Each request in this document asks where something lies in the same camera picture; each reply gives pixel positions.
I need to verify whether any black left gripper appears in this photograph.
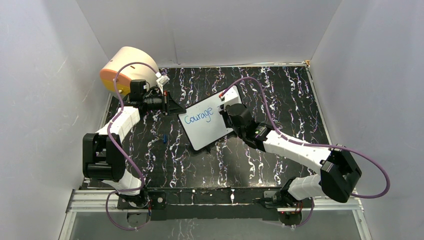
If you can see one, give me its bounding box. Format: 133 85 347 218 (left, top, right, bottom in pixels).
143 90 187 117

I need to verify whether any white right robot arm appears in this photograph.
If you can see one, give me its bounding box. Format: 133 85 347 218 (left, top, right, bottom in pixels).
219 103 362 208

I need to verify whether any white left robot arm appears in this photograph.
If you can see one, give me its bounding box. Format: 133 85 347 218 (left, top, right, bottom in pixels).
82 79 187 208

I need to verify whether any small black-framed whiteboard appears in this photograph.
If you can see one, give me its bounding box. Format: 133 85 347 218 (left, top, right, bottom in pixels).
177 90 233 151

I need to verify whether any beige and orange cylinder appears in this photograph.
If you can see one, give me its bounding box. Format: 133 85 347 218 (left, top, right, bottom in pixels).
99 46 159 96

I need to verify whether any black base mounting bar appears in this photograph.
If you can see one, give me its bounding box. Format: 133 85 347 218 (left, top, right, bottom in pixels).
117 187 312 224

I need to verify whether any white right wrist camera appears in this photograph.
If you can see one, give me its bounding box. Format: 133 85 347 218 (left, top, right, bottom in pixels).
218 86 242 112

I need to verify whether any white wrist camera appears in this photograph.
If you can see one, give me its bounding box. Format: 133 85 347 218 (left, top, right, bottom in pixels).
218 86 242 112
155 72 170 93

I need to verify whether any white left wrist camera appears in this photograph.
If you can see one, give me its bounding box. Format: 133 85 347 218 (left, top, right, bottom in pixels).
155 72 170 93

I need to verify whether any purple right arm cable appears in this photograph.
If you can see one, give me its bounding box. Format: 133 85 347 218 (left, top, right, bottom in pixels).
220 76 391 229

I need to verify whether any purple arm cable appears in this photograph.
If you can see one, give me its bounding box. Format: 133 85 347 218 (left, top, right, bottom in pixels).
220 76 391 229
105 61 157 232

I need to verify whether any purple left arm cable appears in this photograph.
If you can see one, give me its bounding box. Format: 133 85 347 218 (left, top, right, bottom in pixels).
105 61 157 232

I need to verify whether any aluminium frame rail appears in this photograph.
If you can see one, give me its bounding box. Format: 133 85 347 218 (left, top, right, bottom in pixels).
66 189 148 213

